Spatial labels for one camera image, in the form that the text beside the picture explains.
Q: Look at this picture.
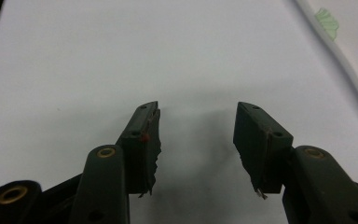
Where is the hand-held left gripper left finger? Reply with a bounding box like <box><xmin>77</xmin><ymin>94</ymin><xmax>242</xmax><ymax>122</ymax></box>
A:
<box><xmin>115</xmin><ymin>100</ymin><xmax>162</xmax><ymax>199</ymax></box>

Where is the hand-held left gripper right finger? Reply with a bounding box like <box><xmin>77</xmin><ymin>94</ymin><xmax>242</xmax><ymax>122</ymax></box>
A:
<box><xmin>232</xmin><ymin>101</ymin><xmax>295</xmax><ymax>201</ymax></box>

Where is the white tray with green print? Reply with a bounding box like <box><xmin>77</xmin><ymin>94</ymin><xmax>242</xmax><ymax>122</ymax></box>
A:
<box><xmin>292</xmin><ymin>0</ymin><xmax>358</xmax><ymax>128</ymax></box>

